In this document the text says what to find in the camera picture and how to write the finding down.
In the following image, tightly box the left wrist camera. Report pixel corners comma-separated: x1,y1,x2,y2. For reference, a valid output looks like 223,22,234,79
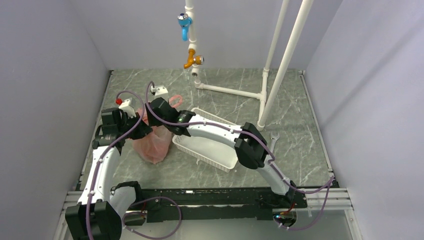
115,97,136,118

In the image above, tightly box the purple cable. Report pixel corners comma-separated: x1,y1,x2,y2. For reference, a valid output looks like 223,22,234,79
84,91,147,240
145,81,336,232

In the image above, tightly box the white plastic basket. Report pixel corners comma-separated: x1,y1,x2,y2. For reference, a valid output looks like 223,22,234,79
172,107,251,173

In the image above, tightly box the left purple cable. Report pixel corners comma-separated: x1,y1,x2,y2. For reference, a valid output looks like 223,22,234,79
84,91,147,240

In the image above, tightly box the pink plastic bag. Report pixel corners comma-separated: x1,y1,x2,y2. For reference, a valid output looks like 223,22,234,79
132,126,173,164

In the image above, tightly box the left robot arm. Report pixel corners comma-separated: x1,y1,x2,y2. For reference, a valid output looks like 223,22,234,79
65,106,153,240

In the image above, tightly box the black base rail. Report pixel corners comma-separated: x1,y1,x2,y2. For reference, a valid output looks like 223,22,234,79
129,187,308,223

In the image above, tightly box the white pipe frame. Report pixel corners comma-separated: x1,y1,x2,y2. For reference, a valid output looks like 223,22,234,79
183,0,314,131

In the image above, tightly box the blue faucet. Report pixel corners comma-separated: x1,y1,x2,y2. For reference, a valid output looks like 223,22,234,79
177,13,193,42

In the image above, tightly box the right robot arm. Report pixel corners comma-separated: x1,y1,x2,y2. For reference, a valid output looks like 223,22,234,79
145,97,297,208

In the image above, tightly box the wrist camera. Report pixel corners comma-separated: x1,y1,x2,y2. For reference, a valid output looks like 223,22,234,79
115,97,136,118
150,85,170,102

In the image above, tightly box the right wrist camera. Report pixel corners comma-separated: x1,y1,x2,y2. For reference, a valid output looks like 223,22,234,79
150,85,170,102

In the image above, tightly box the silver wrench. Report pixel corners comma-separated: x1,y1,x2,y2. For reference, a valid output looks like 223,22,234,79
268,131,280,153

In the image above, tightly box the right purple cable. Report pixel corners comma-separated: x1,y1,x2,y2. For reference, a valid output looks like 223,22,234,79
145,81,336,232

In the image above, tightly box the orange faucet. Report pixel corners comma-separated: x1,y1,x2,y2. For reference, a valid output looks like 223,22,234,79
183,48,205,69

